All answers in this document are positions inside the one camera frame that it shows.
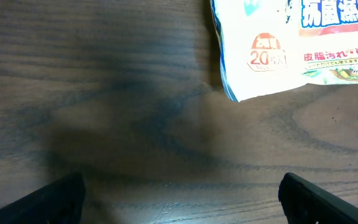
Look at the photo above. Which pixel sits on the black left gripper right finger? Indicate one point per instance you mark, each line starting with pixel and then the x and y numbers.
pixel 304 202

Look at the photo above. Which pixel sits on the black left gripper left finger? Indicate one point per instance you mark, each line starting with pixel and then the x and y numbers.
pixel 60 202

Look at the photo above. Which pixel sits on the wet wipes pack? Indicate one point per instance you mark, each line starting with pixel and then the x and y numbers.
pixel 269 46

